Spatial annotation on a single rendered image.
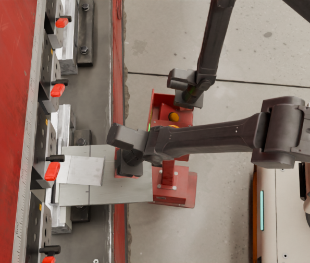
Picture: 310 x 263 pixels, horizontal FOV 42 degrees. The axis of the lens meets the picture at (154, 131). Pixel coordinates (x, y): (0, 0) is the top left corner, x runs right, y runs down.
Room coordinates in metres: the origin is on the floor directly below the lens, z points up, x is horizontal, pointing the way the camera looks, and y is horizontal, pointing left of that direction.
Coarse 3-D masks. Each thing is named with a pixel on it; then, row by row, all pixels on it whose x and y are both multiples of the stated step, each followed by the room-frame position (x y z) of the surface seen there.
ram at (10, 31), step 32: (0, 0) 0.50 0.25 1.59; (32, 0) 0.64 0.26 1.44; (0, 32) 0.44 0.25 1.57; (32, 32) 0.57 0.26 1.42; (0, 64) 0.39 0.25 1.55; (0, 96) 0.34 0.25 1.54; (0, 128) 0.29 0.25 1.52; (32, 128) 0.37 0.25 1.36; (0, 160) 0.24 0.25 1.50; (0, 192) 0.19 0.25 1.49; (0, 224) 0.14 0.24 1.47; (0, 256) 0.10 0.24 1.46
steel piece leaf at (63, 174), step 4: (68, 156) 0.45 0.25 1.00; (68, 160) 0.44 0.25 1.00; (60, 164) 0.42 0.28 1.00; (64, 164) 0.42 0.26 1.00; (68, 164) 0.42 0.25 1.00; (60, 168) 0.41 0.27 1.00; (64, 168) 0.41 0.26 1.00; (68, 168) 0.41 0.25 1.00; (60, 172) 0.40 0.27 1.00; (64, 172) 0.40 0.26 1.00; (60, 176) 0.39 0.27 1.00; (64, 176) 0.39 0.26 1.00; (60, 180) 0.38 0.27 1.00; (64, 180) 0.38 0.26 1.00
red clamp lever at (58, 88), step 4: (56, 80) 0.54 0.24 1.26; (60, 80) 0.54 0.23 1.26; (64, 80) 0.54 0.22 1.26; (52, 84) 0.54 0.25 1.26; (56, 84) 0.52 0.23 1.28; (60, 84) 0.52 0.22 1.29; (64, 84) 0.53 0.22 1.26; (68, 84) 0.54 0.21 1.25; (56, 88) 0.49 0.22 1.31; (60, 88) 0.50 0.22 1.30; (64, 88) 0.51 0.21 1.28; (52, 92) 0.48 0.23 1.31; (56, 92) 0.48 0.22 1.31; (60, 92) 0.48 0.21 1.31; (52, 96) 0.47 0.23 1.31; (56, 96) 0.47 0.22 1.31
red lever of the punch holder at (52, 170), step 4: (52, 156) 0.34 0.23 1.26; (56, 156) 0.34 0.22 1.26; (60, 156) 0.34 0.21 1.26; (64, 156) 0.35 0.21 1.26; (48, 160) 0.34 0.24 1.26; (52, 160) 0.33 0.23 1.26; (56, 160) 0.33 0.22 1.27; (60, 160) 0.33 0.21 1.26; (64, 160) 0.34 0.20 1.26; (52, 164) 0.31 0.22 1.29; (56, 164) 0.31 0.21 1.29; (48, 168) 0.30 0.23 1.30; (52, 168) 0.30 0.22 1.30; (56, 168) 0.30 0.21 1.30; (48, 172) 0.29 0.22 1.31; (52, 172) 0.29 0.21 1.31; (56, 172) 0.29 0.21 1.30; (44, 176) 0.28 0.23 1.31; (48, 176) 0.28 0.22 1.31; (52, 176) 0.28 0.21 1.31; (56, 176) 0.28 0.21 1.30; (48, 180) 0.27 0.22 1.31; (52, 180) 0.27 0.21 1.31
